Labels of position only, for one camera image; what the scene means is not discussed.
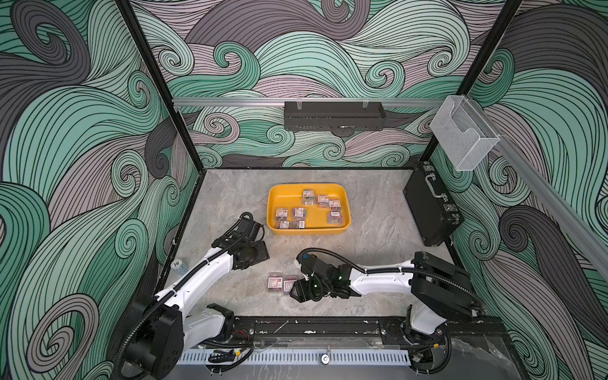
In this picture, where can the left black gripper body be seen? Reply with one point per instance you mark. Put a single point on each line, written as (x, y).
(255, 252)

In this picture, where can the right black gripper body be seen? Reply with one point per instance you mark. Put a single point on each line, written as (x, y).
(309, 290)

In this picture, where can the paper clip box removed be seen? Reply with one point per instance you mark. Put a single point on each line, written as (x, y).
(275, 282)
(288, 283)

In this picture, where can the yellow plastic storage tray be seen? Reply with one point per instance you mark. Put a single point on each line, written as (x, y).
(290, 195)

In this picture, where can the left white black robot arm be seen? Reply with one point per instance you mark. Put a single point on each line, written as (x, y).
(161, 326)

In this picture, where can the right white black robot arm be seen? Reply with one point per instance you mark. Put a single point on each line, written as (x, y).
(444, 290)

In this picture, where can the paper clip box top left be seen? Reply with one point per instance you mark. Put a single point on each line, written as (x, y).
(283, 225)

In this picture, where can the paper clip box middle left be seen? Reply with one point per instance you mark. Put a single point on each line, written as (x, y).
(281, 213)

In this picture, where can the paper clip box barcode side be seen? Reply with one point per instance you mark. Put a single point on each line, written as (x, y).
(300, 224)

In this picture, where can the paper clip box right lower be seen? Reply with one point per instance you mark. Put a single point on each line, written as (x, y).
(335, 218)

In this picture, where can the paper clip box middle centre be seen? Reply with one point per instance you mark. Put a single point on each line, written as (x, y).
(299, 213)

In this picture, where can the paper clip box far right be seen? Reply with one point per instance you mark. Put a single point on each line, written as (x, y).
(335, 205)

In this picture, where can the paper clip box under stack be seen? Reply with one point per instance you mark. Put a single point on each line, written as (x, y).
(323, 201)

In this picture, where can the paper clip box stacked top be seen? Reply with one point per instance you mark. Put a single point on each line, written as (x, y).
(308, 197)

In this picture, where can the small clear plastic bottle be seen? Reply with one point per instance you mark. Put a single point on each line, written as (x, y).
(179, 267)

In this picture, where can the black briefcase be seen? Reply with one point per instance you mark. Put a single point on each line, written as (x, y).
(435, 212)

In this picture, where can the white slotted cable duct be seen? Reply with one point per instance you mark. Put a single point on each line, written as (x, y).
(330, 357)

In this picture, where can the black wall-mounted tray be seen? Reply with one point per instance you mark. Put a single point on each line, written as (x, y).
(334, 116)

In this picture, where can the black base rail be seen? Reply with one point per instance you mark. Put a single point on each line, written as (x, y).
(264, 331)

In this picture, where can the clear acrylic wall holder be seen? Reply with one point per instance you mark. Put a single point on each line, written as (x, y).
(464, 131)

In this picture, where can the aluminium rail right wall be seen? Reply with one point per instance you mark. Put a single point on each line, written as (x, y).
(521, 147)

